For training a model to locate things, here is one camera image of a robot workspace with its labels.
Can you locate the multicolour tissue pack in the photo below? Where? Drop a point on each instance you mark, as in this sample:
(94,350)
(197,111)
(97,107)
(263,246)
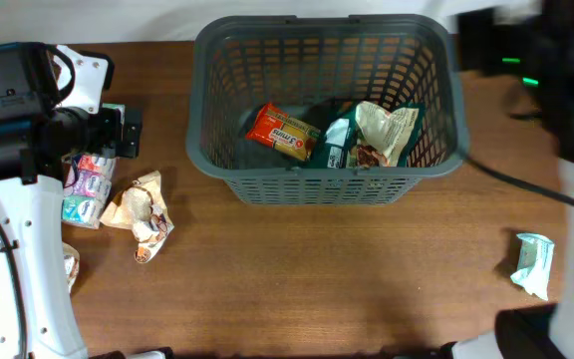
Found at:
(87,189)

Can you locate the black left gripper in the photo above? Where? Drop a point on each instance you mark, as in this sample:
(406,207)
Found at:
(109,120)

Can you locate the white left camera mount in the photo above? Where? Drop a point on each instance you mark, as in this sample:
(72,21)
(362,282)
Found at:
(92,73)

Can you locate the light teal small packet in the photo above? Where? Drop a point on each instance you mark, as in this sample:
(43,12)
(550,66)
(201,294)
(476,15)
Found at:
(534,264)

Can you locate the orange spaghetti packet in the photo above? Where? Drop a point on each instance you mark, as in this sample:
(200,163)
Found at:
(278,130)

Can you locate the grey plastic basket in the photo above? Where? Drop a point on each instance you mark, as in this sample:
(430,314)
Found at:
(316,70)

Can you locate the beige crumpled snack bag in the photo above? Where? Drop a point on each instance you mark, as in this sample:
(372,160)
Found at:
(141,210)

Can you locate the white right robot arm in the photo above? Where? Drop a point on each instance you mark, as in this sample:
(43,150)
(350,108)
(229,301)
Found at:
(539,49)

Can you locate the green coffee bean bag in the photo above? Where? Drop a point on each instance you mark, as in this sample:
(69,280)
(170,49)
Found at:
(367,136)

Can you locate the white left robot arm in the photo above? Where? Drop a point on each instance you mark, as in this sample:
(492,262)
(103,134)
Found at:
(50,109)

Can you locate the brown white snack pouch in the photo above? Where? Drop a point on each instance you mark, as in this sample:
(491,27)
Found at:
(71,263)

